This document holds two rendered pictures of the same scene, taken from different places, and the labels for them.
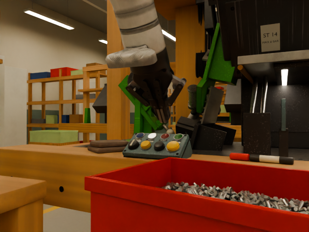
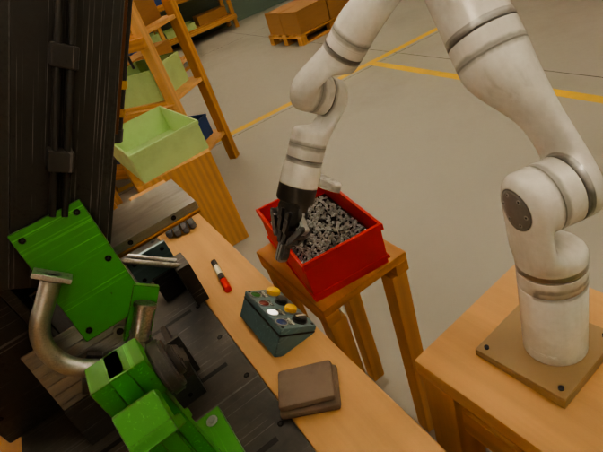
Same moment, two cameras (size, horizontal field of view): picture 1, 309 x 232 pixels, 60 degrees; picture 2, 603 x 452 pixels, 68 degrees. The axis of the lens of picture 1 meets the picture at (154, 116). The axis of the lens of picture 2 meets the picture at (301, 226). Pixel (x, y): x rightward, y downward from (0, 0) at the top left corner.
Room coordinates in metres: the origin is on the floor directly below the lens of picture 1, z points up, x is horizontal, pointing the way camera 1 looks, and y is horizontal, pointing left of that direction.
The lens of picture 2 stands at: (1.06, 0.51, 1.54)
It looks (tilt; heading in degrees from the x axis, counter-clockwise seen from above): 34 degrees down; 222
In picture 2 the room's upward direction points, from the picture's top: 20 degrees counter-clockwise
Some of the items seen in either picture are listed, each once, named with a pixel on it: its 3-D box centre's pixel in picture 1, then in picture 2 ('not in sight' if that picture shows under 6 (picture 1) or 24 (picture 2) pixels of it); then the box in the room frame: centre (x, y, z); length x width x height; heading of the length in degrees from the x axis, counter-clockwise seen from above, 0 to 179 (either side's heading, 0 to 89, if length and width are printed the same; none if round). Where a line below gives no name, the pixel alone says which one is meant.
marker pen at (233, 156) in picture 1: (260, 158); (220, 274); (0.58, -0.23, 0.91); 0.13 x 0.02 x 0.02; 56
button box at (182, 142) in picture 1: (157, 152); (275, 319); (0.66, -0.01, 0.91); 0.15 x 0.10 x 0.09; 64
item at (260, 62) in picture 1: (278, 73); (101, 241); (0.72, -0.34, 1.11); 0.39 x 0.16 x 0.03; 154
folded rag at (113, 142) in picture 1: (108, 145); (308, 388); (0.77, 0.13, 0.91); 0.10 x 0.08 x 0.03; 122
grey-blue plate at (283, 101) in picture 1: (283, 128); (159, 273); (0.67, -0.32, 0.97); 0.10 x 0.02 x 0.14; 154
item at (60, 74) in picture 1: (65, 112); not in sight; (6.81, 2.25, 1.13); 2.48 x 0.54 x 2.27; 62
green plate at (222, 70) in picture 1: (224, 60); (80, 263); (0.82, -0.22, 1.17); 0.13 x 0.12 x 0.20; 64
